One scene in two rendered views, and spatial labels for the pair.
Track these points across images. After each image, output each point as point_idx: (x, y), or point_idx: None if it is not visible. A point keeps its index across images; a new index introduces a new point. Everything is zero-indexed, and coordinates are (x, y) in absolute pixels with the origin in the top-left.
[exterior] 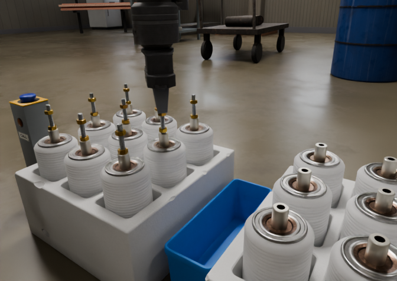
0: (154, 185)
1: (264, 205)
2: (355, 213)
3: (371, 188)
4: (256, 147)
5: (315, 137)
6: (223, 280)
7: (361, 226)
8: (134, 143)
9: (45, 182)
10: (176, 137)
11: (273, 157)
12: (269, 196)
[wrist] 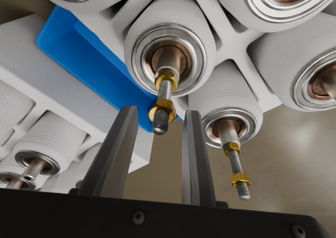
0: (133, 11)
1: (80, 122)
2: (7, 168)
3: (58, 186)
4: (284, 149)
5: (262, 187)
6: None
7: (3, 163)
8: None
9: None
10: (226, 93)
11: (254, 151)
12: (94, 130)
